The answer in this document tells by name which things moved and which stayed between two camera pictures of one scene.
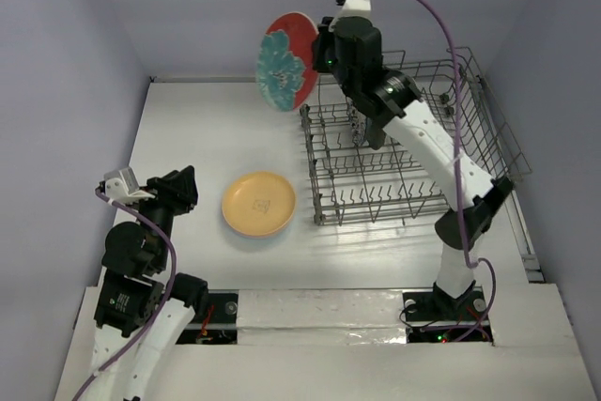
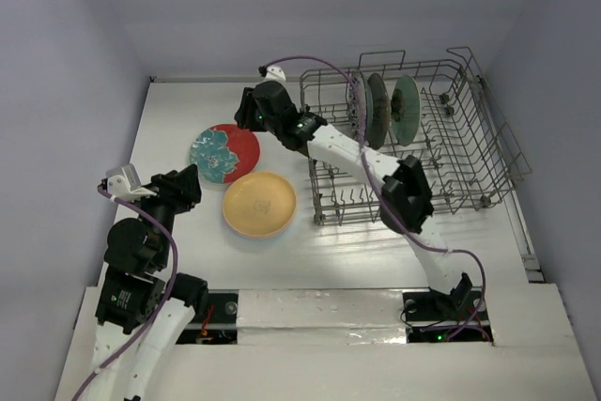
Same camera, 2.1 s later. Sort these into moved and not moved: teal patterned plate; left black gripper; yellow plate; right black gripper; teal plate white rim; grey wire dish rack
Moved: right black gripper; teal plate white rim
Not moved: left black gripper; teal patterned plate; yellow plate; grey wire dish rack
